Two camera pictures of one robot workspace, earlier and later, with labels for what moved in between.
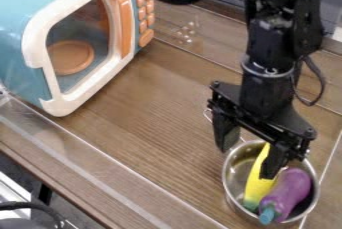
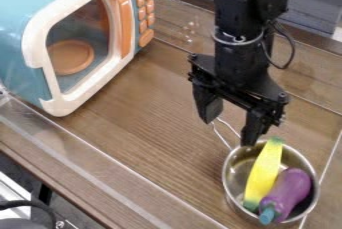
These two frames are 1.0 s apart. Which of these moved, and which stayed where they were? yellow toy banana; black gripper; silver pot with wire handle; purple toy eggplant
Moved: black gripper
Stayed: yellow toy banana; silver pot with wire handle; purple toy eggplant
